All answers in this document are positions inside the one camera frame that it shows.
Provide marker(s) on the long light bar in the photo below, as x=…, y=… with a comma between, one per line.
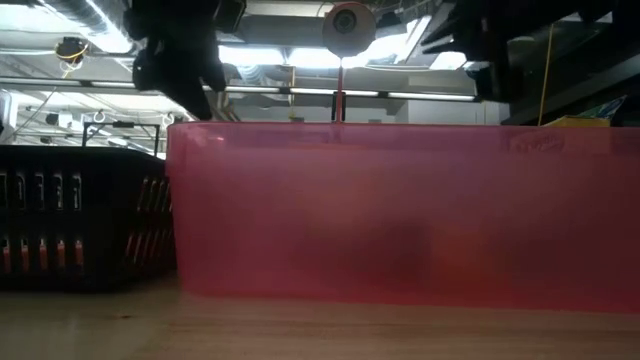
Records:
x=325, y=91

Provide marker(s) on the overhead camera on red pole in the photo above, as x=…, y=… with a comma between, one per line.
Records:
x=348, y=27

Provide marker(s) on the crayon box yellow green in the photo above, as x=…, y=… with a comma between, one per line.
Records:
x=585, y=117

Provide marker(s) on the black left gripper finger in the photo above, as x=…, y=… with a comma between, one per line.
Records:
x=192, y=100
x=215, y=70

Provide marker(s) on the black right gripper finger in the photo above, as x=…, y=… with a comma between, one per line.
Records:
x=442, y=46
x=442, y=27

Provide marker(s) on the black perforated plastic basket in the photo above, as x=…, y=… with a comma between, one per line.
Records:
x=100, y=220

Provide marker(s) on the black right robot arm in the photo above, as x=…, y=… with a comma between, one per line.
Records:
x=560, y=20

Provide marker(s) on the pink plastic bin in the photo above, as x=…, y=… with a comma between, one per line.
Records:
x=400, y=215

